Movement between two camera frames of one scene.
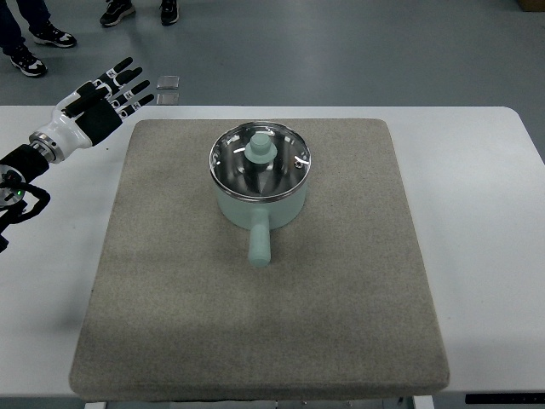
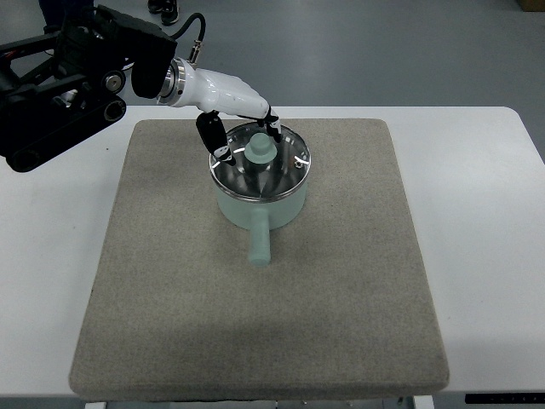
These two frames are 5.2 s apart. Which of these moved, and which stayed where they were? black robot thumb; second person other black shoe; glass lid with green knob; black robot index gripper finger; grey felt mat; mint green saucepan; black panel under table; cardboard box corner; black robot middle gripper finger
Moved: black robot index gripper finger; black robot thumb; black robot middle gripper finger
Stayed: cardboard box corner; second person other black shoe; mint green saucepan; glass lid with green knob; black panel under table; grey felt mat
